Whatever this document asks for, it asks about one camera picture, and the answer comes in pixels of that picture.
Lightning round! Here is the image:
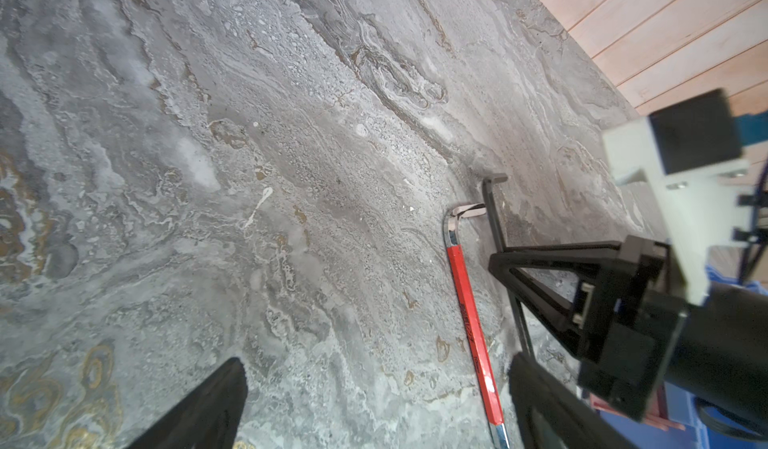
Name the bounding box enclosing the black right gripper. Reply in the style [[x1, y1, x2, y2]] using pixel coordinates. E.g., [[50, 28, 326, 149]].
[[488, 236, 767, 431]]

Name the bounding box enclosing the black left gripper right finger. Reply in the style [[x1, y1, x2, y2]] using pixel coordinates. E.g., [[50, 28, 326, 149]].
[[508, 352, 634, 449]]

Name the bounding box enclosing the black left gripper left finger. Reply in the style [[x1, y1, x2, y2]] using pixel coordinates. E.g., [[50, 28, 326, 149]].
[[129, 357, 248, 448]]

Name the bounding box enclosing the red handled hex key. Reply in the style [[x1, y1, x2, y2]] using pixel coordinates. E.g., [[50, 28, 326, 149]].
[[443, 203, 510, 448]]

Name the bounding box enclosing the white blue plastic toolbox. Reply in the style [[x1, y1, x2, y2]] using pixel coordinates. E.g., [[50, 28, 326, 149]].
[[587, 270, 767, 448]]

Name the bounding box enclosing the black hex key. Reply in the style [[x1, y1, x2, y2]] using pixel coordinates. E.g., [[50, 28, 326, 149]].
[[481, 173, 535, 357]]

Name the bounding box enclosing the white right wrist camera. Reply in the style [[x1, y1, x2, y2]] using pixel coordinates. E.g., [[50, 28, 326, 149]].
[[602, 89, 753, 305]]

